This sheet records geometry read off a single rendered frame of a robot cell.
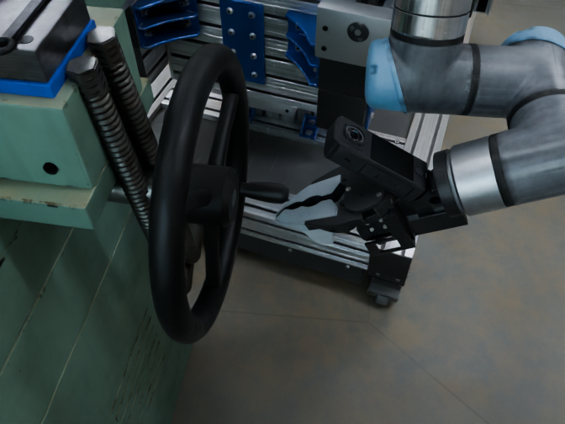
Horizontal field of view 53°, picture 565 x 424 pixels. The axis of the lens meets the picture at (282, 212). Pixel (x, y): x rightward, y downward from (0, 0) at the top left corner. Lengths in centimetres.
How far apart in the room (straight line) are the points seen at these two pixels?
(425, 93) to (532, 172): 13
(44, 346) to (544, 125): 56
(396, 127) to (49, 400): 113
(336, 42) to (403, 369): 78
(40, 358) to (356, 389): 81
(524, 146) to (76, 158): 40
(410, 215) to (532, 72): 19
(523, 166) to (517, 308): 99
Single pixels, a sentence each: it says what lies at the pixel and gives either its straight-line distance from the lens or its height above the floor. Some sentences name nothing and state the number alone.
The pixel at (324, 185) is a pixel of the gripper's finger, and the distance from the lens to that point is 65.
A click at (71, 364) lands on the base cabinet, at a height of 58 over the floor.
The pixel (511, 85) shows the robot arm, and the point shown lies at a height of 87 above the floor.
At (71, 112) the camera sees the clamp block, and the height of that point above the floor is 95.
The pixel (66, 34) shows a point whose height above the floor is 99.
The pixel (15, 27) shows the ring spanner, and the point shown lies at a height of 100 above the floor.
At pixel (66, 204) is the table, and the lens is 50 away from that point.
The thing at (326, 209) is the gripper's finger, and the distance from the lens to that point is 63.
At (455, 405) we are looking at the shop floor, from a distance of 137.
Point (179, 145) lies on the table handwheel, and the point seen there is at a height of 94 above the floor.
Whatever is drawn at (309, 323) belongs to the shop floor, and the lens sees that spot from 140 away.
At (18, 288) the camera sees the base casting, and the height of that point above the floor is 75.
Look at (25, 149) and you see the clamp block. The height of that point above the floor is 91.
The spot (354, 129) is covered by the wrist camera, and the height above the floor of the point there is 85.
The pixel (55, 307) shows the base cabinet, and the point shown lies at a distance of 69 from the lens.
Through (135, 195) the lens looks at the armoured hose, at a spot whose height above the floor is 82.
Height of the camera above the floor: 123
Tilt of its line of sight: 50 degrees down
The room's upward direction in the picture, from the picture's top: straight up
